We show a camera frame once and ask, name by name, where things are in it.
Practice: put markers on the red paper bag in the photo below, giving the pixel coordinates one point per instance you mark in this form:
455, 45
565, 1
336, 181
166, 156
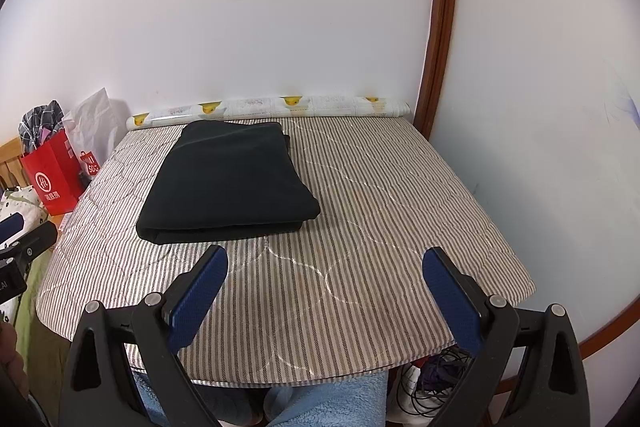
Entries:
50, 177

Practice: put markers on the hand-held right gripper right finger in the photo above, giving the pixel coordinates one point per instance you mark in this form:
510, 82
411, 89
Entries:
452, 302

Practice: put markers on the person's left hand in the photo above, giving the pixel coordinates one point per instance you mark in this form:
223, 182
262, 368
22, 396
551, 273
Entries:
12, 357

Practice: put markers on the striped quilted blanket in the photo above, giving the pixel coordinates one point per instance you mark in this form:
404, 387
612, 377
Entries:
375, 217

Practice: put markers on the wooden headboard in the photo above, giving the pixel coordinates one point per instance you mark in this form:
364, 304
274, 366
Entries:
9, 167

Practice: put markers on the black sweatshirt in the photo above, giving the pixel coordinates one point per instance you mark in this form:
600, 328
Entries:
225, 182

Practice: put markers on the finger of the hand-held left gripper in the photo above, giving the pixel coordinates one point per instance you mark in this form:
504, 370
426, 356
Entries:
32, 244
12, 227

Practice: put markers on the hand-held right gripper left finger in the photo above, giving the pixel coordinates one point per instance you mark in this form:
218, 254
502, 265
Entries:
197, 297

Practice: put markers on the person's blue fleece pants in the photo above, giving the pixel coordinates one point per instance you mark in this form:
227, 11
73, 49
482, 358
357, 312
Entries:
325, 402

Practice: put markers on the plaid cloth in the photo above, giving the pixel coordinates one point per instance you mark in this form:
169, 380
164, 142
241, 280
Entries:
40, 122

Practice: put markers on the purple cloth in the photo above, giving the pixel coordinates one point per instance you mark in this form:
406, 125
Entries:
447, 372

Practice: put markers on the brown wooden door frame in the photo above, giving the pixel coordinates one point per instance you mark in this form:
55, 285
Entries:
445, 32

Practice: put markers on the white shopping bag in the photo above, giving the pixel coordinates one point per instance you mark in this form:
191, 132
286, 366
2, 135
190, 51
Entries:
90, 122

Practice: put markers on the green cloth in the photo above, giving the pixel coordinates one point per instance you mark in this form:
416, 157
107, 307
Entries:
30, 302

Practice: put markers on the white floral cloth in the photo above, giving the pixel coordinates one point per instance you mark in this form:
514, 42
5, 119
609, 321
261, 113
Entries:
20, 202

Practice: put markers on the white power adapter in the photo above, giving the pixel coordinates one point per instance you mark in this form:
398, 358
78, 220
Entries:
407, 382

